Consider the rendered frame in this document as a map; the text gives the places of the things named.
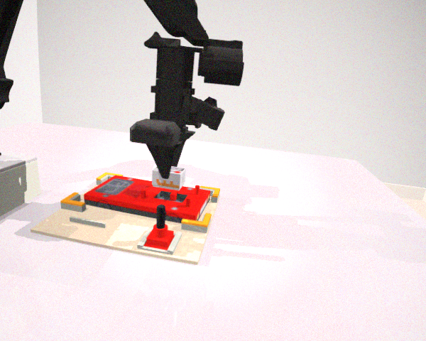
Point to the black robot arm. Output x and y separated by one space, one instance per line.
220 61

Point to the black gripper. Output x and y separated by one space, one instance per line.
164 134

